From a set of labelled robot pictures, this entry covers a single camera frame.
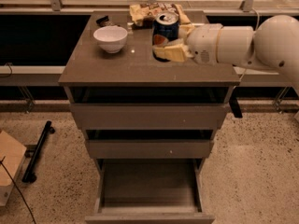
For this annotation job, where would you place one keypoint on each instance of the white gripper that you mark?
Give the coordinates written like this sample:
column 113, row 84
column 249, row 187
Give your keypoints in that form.
column 203, row 42

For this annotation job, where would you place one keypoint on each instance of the blue pepsi can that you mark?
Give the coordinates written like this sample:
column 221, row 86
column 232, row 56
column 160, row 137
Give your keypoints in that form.
column 165, row 29

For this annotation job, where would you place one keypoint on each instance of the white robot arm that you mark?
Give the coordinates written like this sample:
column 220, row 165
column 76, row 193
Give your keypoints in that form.
column 273, row 46

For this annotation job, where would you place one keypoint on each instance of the grey drawer cabinet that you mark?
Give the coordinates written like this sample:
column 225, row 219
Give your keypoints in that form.
column 133, row 77

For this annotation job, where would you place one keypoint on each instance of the grey top drawer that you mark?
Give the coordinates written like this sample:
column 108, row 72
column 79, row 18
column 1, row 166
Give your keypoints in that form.
column 149, row 117

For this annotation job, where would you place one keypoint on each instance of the grey middle drawer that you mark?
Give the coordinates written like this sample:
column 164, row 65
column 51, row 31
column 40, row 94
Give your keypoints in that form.
column 186, row 149

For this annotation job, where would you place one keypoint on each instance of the grey open bottom drawer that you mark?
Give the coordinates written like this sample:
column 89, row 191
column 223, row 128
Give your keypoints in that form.
column 158, row 191

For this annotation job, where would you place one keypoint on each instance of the yellow brown chip bag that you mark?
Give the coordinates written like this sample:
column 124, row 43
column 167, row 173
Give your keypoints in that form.
column 141, row 14

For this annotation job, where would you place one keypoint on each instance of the white ceramic bowl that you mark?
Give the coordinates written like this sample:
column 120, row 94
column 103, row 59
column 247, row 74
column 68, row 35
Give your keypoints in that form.
column 111, row 38

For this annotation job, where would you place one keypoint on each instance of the small dark snack wrapper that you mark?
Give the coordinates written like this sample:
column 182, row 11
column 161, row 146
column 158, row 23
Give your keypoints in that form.
column 105, row 21

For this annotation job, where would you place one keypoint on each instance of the metal window railing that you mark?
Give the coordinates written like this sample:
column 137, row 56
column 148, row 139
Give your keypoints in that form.
column 93, row 0

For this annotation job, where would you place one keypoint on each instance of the cardboard box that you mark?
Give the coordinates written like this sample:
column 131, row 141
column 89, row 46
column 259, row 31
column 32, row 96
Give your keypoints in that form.
column 12, row 155

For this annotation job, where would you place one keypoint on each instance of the black metal bar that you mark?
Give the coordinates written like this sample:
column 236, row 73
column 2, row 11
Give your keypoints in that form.
column 29, row 175

